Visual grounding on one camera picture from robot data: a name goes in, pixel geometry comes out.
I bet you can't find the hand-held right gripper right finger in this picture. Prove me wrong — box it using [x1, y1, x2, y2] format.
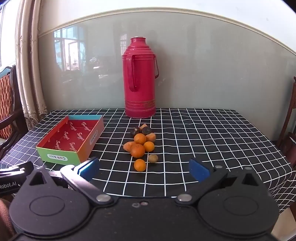
[174, 159, 266, 207]

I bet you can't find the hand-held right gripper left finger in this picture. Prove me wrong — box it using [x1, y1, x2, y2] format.
[20, 157, 114, 207]

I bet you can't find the colourful cardboard box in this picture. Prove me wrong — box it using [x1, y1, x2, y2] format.
[36, 115, 105, 165]

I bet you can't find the large orange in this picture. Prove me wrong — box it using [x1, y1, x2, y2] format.
[130, 144, 146, 158]

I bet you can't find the person's left forearm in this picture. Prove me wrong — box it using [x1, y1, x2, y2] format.
[0, 198, 15, 236]

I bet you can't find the black white checked tablecloth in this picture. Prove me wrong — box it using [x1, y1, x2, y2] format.
[0, 108, 296, 215]

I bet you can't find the wooden chair orange cushion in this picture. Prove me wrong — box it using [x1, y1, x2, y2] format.
[0, 65, 30, 159]

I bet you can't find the dark wooden chair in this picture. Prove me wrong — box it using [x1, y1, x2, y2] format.
[276, 76, 296, 168]

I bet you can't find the red thermos flask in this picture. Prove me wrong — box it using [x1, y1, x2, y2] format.
[122, 37, 159, 119]

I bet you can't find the beige curtain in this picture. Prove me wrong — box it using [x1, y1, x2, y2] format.
[14, 0, 48, 132]

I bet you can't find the window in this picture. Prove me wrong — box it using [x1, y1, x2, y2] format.
[0, 0, 17, 68]

